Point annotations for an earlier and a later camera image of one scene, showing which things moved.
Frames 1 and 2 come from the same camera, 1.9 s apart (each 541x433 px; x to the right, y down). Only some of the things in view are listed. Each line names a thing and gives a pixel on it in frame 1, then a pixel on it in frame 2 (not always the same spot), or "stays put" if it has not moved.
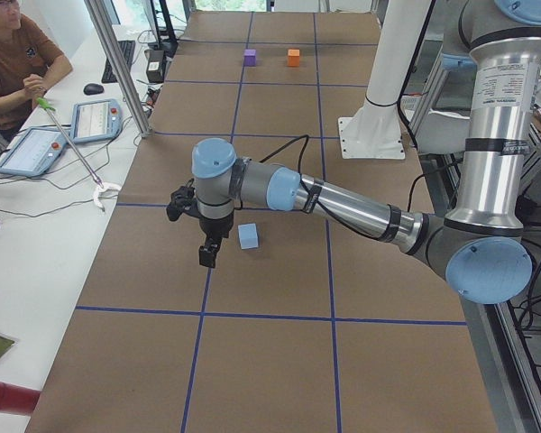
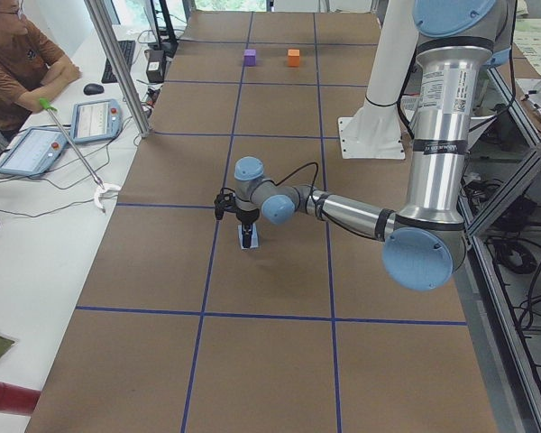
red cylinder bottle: [7, 398] stays put
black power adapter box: [155, 69] stays put
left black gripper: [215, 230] → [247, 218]
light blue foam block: [248, 235] stays put
